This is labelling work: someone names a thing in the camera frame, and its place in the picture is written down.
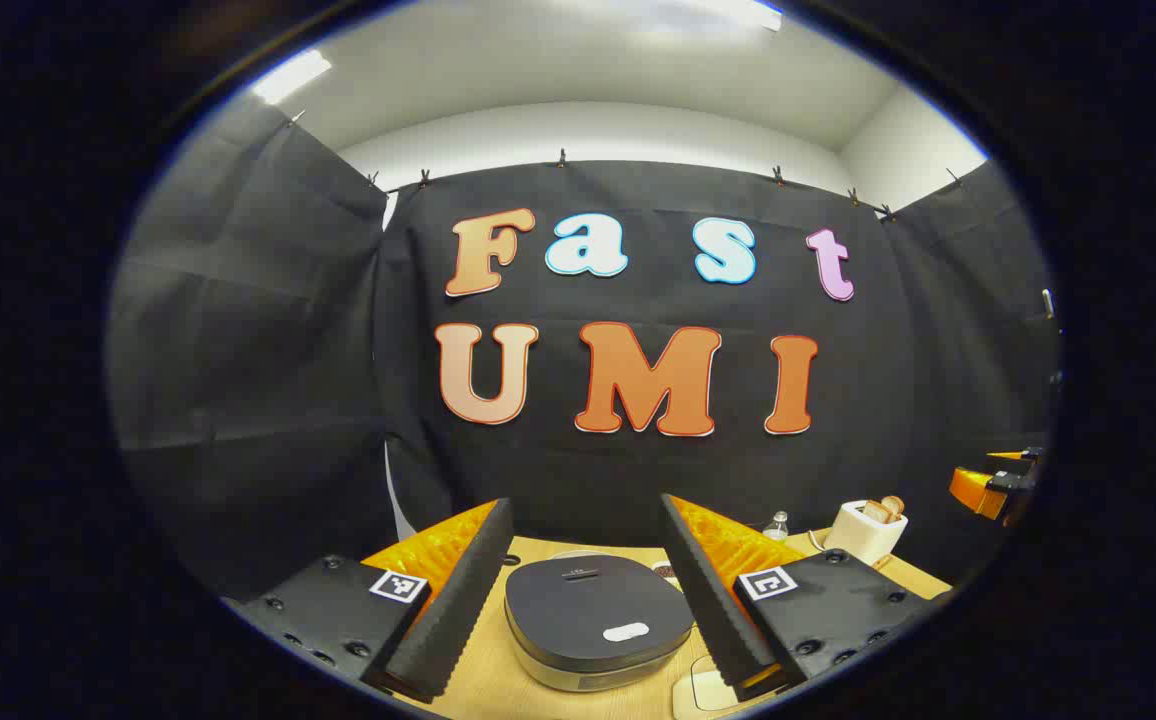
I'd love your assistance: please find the white toaster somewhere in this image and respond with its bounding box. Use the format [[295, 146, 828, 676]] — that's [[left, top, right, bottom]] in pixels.
[[824, 500, 909, 567]]

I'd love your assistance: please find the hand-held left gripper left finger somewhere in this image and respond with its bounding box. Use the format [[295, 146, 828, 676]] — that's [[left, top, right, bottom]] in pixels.
[[223, 497, 516, 704]]

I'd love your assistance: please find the ceiling light panel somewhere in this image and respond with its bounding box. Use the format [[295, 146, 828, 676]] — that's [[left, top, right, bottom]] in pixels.
[[251, 48, 334, 106]]

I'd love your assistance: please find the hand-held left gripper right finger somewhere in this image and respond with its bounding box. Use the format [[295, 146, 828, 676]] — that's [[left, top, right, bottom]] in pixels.
[[658, 492, 951, 703]]

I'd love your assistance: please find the row of black cloth clips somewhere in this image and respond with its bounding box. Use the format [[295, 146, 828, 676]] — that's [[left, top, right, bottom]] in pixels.
[[288, 108, 966, 223]]

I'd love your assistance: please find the black backdrop cloth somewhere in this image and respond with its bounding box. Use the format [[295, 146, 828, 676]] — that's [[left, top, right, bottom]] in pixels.
[[106, 95, 1061, 601]]

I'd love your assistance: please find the dark grey rice cooker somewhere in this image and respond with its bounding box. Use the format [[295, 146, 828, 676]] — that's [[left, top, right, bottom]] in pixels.
[[504, 555, 696, 693]]

